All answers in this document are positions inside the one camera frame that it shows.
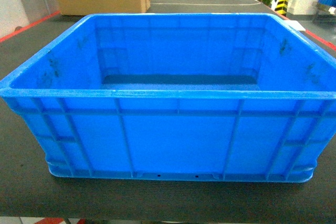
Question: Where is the large blue plastic crate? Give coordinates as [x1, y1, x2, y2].
[1, 13, 335, 183]

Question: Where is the yellow black striped bollard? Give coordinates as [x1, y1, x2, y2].
[275, 0, 289, 16]

